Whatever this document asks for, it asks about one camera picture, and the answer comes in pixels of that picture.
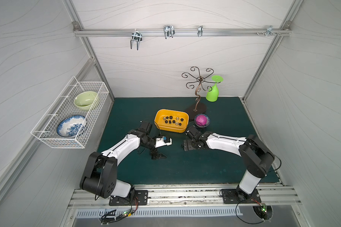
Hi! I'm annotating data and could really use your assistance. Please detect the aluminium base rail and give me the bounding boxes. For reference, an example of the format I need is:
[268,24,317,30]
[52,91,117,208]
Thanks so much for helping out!
[68,183,302,209]

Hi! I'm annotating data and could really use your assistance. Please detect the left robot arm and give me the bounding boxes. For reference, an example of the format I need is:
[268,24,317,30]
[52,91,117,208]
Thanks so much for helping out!
[80,121,172,199]

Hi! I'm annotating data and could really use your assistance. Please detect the aluminium top rail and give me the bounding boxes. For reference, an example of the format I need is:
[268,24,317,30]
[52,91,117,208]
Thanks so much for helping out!
[74,28,292,38]

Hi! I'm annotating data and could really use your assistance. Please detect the yellow plastic storage box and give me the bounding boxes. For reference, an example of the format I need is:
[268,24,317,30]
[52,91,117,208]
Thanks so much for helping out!
[154,109,189,133]

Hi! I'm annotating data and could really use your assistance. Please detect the left base cable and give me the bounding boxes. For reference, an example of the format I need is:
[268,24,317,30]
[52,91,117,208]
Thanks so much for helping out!
[98,195,138,225]

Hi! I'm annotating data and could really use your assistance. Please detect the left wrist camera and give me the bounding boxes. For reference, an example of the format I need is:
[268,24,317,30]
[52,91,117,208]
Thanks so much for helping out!
[154,136,172,148]

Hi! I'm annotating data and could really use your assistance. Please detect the metal double hook left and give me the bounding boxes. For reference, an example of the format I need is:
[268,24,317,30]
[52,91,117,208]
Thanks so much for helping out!
[130,30,143,50]

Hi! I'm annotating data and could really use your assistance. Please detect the base cable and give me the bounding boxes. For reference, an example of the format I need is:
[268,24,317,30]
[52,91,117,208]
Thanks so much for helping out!
[98,195,138,225]
[219,187,273,225]

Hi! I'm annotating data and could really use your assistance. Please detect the metal double hook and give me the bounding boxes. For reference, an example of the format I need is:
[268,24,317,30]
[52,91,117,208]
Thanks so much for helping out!
[163,25,175,39]
[130,30,143,50]

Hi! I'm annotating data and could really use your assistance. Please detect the metal double hook middle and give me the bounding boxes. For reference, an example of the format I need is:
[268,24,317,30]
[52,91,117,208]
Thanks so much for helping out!
[163,25,175,39]

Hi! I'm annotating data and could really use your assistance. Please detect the magenta ball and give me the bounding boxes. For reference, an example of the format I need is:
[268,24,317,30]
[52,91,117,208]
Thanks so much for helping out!
[194,114,208,127]

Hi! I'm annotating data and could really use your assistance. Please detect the small blue patterned bowl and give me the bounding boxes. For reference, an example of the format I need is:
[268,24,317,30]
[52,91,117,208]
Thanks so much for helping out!
[194,114,210,128]

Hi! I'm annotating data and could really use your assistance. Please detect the blue white patterned plate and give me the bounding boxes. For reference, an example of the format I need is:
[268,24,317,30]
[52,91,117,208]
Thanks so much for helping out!
[56,115,87,138]

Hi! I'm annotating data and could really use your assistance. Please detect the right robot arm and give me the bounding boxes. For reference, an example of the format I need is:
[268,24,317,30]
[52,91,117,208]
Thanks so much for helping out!
[183,126,275,201]

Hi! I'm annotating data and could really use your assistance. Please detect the metal hook right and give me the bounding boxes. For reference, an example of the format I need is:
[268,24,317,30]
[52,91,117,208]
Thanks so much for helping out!
[255,26,281,37]

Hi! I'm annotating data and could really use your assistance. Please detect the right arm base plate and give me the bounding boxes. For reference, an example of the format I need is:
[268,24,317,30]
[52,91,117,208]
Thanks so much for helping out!
[219,188,262,204]

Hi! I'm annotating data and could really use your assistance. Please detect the white vent grille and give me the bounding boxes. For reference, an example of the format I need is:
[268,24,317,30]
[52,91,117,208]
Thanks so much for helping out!
[76,206,243,219]

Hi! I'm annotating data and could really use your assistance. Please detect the white wire basket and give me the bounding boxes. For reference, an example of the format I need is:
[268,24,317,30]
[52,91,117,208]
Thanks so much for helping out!
[31,77,109,148]

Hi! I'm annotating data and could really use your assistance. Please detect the right base cable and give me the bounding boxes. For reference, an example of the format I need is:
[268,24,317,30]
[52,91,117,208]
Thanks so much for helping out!
[219,187,273,225]

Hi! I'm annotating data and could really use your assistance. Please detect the green ceramic bowl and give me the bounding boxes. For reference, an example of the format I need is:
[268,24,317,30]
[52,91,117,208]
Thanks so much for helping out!
[74,91,99,111]

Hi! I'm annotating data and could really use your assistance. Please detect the brown metal cup stand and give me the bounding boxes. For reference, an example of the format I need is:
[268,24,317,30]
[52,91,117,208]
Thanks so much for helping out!
[181,66,214,119]

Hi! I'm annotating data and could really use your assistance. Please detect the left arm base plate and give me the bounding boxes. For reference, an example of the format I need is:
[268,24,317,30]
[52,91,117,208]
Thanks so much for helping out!
[109,189,148,206]

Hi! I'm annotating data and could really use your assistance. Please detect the green plastic goblet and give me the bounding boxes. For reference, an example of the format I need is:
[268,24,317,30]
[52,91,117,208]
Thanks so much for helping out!
[206,75,224,102]

